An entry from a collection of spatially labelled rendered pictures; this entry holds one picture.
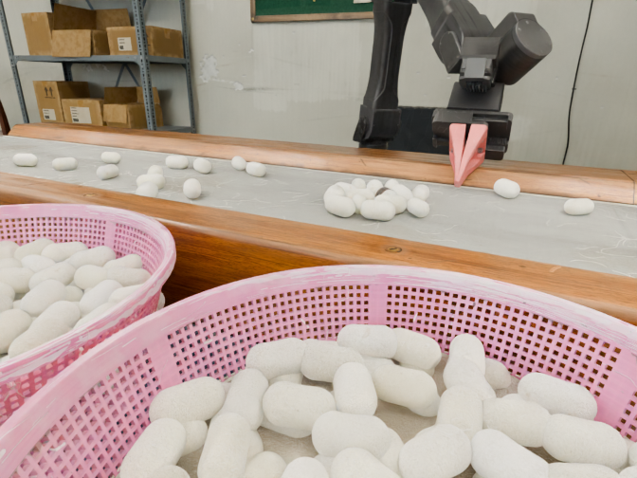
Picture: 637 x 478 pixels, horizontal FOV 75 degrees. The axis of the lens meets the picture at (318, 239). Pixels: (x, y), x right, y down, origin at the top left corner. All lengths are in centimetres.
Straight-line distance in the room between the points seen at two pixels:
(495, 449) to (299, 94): 262
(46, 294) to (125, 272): 5
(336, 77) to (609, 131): 147
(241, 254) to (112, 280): 9
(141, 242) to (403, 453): 25
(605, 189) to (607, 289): 35
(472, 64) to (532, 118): 197
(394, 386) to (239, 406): 7
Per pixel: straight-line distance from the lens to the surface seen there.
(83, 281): 34
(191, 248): 35
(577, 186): 62
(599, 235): 48
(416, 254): 29
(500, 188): 57
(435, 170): 63
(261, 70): 284
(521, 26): 64
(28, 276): 36
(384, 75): 90
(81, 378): 19
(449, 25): 72
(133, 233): 37
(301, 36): 274
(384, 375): 21
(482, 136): 59
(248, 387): 20
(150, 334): 21
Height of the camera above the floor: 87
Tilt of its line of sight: 21 degrees down
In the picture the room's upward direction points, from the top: 1 degrees clockwise
